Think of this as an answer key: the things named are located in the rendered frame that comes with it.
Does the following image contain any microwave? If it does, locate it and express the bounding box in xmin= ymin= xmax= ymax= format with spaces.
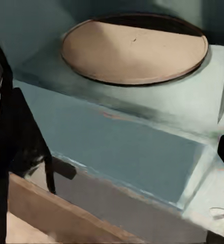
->
xmin=0 ymin=0 xmax=224 ymax=244

